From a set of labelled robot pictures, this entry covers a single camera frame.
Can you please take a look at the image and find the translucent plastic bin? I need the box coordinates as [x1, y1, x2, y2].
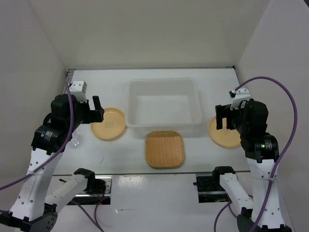
[125, 78, 204, 137]

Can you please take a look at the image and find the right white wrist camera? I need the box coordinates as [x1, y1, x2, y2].
[229, 87, 251, 111]

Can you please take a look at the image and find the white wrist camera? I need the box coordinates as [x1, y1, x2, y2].
[229, 87, 251, 111]
[69, 81, 87, 103]

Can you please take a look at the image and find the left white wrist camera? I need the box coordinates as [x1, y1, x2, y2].
[69, 81, 87, 103]

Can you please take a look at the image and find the clear plastic cup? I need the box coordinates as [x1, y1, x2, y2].
[68, 131, 82, 148]

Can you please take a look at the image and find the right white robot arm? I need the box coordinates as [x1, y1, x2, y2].
[211, 99, 292, 232]

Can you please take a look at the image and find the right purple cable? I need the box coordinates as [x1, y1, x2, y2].
[213, 76, 298, 232]

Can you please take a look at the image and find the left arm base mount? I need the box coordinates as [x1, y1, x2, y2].
[68, 175, 112, 205]

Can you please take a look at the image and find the tan round plate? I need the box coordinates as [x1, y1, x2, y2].
[91, 107, 126, 140]
[208, 117, 240, 148]

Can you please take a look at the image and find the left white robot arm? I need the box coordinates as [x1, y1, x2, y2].
[0, 94, 106, 232]

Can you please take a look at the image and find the purple cable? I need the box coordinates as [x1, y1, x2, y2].
[0, 77, 106, 232]
[213, 76, 298, 232]

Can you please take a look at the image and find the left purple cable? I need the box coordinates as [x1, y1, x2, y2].
[0, 77, 106, 232]

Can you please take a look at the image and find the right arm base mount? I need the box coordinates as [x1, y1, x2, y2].
[193, 173, 229, 203]

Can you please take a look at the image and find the square woven bamboo tray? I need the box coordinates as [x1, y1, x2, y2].
[145, 130, 185, 169]

